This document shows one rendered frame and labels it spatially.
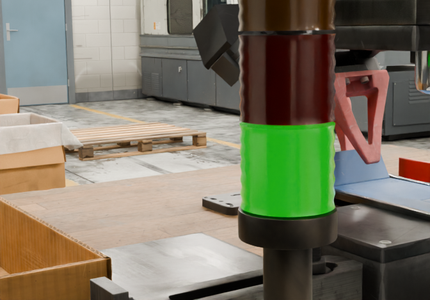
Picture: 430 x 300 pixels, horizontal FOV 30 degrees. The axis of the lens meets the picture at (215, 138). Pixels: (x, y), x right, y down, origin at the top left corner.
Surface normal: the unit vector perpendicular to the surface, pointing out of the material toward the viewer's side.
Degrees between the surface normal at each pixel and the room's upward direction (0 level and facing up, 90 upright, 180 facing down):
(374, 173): 60
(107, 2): 90
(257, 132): 104
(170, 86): 90
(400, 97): 90
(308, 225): 90
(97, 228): 0
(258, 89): 76
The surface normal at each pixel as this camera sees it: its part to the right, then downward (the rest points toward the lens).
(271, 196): -0.40, -0.11
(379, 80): 0.53, -0.03
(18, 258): -0.84, 0.09
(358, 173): 0.46, -0.40
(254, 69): -0.70, 0.35
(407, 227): -0.02, -0.99
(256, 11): -0.61, -0.12
